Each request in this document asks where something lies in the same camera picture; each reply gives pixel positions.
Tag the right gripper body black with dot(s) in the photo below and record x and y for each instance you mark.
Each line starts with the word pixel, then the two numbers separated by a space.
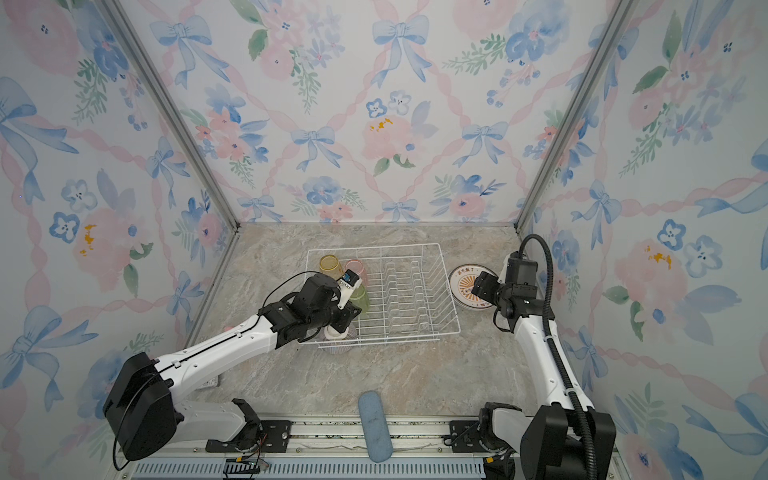
pixel 494 292

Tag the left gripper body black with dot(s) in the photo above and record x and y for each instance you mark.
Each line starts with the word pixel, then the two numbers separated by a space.
pixel 339 318

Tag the white plate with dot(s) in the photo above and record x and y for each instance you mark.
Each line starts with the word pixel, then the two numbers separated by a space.
pixel 461 282

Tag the green translucent plastic cup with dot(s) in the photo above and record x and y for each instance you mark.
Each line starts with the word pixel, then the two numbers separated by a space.
pixel 360 299

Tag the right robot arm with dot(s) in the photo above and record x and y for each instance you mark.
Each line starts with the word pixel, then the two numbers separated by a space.
pixel 567 438

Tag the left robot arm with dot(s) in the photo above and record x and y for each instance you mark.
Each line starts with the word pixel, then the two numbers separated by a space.
pixel 147 407

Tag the white ribbed bowl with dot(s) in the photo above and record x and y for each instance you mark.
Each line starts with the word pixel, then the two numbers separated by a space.
pixel 337 342

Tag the pink translucent plastic cup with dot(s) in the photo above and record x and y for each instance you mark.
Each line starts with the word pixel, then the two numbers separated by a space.
pixel 357 266

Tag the yellow translucent plastic cup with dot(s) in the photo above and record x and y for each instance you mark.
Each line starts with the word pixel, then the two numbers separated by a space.
pixel 331 266

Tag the blue oval sponge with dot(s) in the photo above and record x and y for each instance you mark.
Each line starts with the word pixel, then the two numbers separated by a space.
pixel 376 432

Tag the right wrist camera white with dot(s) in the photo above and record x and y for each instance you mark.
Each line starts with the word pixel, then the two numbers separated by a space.
pixel 505 264

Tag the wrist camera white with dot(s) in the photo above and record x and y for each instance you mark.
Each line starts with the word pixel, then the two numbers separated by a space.
pixel 347 284
pixel 505 264

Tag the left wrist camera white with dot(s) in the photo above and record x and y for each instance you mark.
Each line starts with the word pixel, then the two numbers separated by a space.
pixel 347 284

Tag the white wire dish rack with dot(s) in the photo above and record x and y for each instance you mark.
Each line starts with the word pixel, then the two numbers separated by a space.
pixel 409 290

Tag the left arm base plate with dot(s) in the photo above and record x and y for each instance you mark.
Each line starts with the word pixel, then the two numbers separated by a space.
pixel 266 436

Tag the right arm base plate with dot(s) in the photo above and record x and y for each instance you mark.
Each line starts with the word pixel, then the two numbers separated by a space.
pixel 469 436

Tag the right aluminium corner post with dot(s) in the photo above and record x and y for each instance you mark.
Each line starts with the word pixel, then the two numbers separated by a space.
pixel 614 28

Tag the aluminium corner post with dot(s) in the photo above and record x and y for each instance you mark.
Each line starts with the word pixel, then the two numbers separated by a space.
pixel 117 19
pixel 614 28

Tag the left aluminium corner post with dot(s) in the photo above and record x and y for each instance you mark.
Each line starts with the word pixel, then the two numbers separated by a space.
pixel 117 19

